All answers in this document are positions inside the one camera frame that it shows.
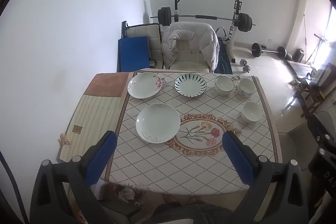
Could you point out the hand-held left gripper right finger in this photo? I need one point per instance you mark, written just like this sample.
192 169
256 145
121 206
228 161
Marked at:
237 158

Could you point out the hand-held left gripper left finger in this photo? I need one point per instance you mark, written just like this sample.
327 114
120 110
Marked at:
101 158

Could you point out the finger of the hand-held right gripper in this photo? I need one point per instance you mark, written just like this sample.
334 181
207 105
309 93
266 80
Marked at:
324 129
326 169

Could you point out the plain white bowl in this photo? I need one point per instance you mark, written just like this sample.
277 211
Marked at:
252 112

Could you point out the grey floral white plate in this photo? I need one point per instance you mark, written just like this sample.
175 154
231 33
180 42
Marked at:
157 121

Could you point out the pink floral white plate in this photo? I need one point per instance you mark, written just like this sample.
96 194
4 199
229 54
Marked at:
144 85

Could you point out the blue leaf pattern plate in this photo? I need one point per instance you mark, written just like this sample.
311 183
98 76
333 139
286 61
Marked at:
190 85

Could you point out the dark wooden chair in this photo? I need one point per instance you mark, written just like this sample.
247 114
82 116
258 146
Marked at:
312 92

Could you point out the crumpled beige paper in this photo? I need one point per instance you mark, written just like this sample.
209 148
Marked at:
63 138

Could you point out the beige and brown striped mat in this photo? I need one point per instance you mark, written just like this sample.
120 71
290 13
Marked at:
97 113

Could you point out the diamond patterned floral tablecloth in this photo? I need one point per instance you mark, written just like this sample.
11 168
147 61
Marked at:
157 161

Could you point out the heart and flower print bowl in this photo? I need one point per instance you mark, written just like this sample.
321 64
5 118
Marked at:
246 86

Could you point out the green rimmed white bowl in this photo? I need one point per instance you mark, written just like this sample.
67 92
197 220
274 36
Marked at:
224 85

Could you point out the black cylindrical container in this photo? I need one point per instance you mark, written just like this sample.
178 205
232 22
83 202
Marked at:
300 54

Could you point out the grey metal stand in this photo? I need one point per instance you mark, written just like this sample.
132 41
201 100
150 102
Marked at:
321 40

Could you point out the chrome dumbbell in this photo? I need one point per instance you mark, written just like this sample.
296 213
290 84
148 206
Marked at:
245 66

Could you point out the short barbell with black weights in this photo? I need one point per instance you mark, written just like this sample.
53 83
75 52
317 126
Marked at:
267 50

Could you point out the blue patterned weight bench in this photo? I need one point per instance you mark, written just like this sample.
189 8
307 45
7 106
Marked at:
223 61

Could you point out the blue folded pad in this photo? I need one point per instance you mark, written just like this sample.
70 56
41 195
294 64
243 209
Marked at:
132 53

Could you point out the cream padded chair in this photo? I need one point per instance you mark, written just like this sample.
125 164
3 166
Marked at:
186 60

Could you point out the white down jacket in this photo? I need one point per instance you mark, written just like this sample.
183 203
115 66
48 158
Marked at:
207 43

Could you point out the cream quilted cushion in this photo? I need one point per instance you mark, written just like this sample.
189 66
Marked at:
153 37

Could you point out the long barbell with black weights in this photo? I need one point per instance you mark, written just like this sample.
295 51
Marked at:
204 17

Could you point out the white weight rack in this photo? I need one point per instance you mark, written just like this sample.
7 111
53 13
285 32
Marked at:
237 7

